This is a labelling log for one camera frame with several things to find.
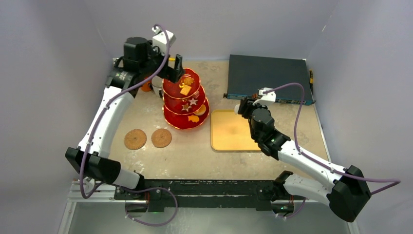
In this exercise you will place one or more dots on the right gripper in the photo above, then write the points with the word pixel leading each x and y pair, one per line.
pixel 243 107

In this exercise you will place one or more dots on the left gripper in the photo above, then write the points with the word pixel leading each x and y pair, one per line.
pixel 170 73

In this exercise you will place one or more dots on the swirl butter cookie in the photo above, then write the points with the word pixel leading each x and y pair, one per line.
pixel 188 80

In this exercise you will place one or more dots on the yellow serving tray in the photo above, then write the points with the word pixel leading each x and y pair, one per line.
pixel 230 132

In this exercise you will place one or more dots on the white-iced star cookie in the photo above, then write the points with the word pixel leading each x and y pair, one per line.
pixel 192 102

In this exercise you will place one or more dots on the orange mug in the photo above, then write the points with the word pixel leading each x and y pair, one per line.
pixel 147 87

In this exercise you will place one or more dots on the red three-tier cake stand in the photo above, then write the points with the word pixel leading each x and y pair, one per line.
pixel 173 102

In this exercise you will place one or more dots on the chocolate star cookie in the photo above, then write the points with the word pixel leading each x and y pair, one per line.
pixel 186 108

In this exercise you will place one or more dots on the yellow frosted donut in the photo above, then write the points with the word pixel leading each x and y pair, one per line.
pixel 201 110

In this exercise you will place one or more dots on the orange fish-shaped cake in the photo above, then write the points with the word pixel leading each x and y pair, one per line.
pixel 193 118

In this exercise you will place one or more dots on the metal white-tipped tongs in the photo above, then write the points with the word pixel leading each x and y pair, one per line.
pixel 236 109

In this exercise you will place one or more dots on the white enamel mug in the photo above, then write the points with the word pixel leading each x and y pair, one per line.
pixel 157 86

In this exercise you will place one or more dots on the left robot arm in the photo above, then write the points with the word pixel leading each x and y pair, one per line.
pixel 142 58

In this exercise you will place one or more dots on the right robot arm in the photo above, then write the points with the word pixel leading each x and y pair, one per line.
pixel 343 190

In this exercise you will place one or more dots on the yellow black tool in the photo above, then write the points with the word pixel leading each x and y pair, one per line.
pixel 311 77

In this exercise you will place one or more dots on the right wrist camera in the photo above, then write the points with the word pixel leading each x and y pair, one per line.
pixel 266 96

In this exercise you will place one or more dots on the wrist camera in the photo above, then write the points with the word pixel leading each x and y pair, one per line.
pixel 266 96
pixel 162 41

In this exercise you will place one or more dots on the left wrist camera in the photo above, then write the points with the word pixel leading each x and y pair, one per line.
pixel 162 41

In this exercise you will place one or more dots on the dark network switch box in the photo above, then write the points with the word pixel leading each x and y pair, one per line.
pixel 248 74

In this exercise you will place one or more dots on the black base frame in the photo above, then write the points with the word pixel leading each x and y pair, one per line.
pixel 261 195

